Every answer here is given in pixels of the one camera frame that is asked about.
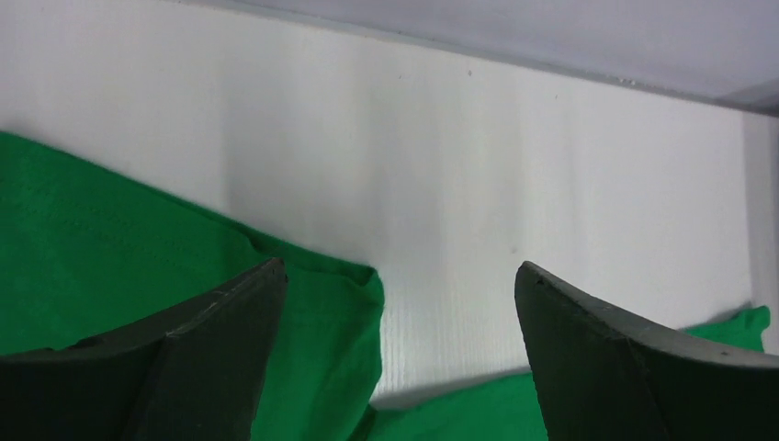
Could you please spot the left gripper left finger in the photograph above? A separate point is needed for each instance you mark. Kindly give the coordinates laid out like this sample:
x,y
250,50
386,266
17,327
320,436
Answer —
x,y
194,371

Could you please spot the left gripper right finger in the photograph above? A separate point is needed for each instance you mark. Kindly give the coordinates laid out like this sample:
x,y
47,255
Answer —
x,y
605,373

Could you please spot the green t shirt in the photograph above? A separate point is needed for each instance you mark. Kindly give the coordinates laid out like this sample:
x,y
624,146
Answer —
x,y
85,251

